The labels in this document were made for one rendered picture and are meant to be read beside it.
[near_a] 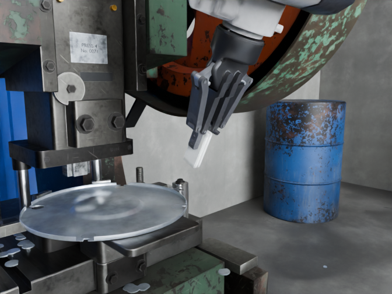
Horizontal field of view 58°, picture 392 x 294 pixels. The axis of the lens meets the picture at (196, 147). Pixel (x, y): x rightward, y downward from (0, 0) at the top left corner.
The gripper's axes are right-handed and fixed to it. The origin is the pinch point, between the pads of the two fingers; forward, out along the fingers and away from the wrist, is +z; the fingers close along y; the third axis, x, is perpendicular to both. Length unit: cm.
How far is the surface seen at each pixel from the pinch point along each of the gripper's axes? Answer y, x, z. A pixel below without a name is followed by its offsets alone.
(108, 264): -13.7, -1.4, 20.9
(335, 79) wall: 325, 106, 35
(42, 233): -23.8, 3.1, 13.7
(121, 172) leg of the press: 17, 36, 35
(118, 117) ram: -7.0, 13.6, 1.5
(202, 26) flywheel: 27.2, 32.3, -12.3
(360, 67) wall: 324, 89, 15
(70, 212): -16.0, 8.7, 16.9
